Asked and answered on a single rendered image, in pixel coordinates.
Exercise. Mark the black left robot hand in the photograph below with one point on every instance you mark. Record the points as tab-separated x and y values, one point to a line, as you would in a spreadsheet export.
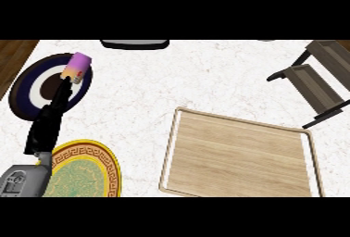
48	118

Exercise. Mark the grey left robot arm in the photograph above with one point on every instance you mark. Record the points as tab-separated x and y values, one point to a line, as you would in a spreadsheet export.
26	180

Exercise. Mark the pale wooden tray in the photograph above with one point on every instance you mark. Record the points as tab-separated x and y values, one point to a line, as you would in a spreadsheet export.
241	157

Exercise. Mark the grey tiered basket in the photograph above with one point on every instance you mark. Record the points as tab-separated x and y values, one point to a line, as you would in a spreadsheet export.
315	83

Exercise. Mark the dark blue round plate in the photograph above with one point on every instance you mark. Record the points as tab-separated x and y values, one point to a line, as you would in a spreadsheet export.
27	92

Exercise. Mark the purple and orange can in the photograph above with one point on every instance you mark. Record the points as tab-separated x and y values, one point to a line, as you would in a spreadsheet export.
77	67

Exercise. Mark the yellow patterned plate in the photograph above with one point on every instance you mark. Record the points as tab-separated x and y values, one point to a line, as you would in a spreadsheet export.
85	171

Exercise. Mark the black appliance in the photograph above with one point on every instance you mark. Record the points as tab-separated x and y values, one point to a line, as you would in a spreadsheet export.
135	43

